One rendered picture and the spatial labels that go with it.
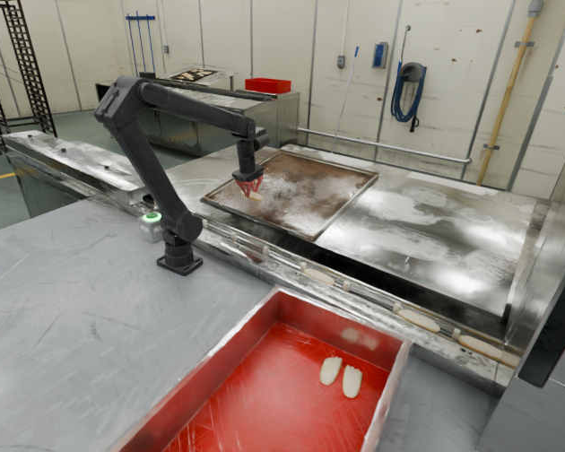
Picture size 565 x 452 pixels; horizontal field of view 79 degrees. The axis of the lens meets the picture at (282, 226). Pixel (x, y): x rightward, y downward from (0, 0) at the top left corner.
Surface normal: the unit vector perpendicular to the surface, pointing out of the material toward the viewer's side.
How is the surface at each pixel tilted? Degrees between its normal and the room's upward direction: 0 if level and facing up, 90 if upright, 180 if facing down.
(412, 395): 0
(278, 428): 0
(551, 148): 90
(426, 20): 90
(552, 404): 90
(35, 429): 0
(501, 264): 10
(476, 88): 90
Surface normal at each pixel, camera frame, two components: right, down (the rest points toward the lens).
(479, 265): -0.07, -0.80
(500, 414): -0.60, 0.36
